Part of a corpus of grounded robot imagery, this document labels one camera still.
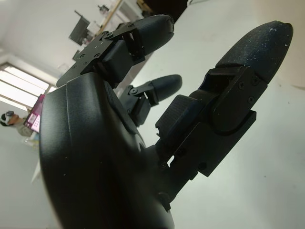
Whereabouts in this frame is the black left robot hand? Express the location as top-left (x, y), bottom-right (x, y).
top-left (38, 14), bottom-right (294, 229)

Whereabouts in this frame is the person wearing VR headset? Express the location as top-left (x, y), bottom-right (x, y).
top-left (0, 111), bottom-right (33, 137)

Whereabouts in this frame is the magenta patterned box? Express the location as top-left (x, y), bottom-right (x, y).
top-left (24, 94), bottom-right (46, 132)

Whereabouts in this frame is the window with blinds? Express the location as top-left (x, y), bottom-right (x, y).
top-left (0, 61), bottom-right (57, 111)

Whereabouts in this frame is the black flat screen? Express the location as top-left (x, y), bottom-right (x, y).
top-left (68, 10), bottom-right (91, 45)

